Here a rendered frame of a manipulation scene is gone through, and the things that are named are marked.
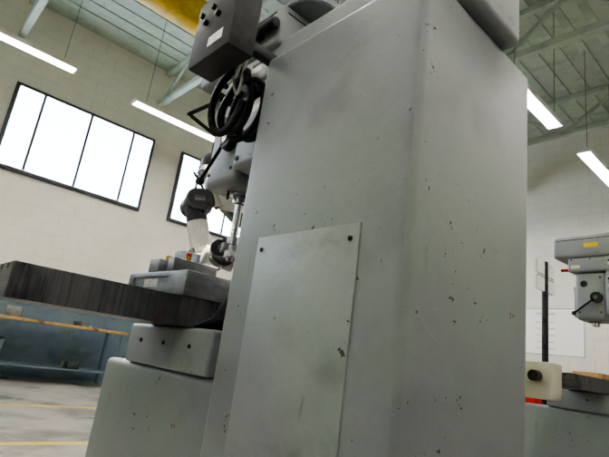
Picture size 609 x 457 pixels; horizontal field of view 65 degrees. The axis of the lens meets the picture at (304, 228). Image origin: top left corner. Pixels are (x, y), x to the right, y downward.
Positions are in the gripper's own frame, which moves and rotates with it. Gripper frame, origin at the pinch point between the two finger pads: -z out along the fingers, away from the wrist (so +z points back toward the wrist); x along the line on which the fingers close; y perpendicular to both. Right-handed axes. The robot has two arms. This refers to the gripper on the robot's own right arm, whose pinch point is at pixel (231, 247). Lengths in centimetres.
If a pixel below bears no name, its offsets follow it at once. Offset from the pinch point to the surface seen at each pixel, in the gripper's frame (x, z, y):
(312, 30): 4, -40, -59
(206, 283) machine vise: -9.0, -19.3, 15.3
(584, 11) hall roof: 496, 266, -504
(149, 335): -19.4, 2.6, 31.4
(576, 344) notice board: 765, 512, -64
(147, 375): -17.9, 1.3, 42.9
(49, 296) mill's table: -45, -30, 26
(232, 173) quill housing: -6.1, -11.2, -21.3
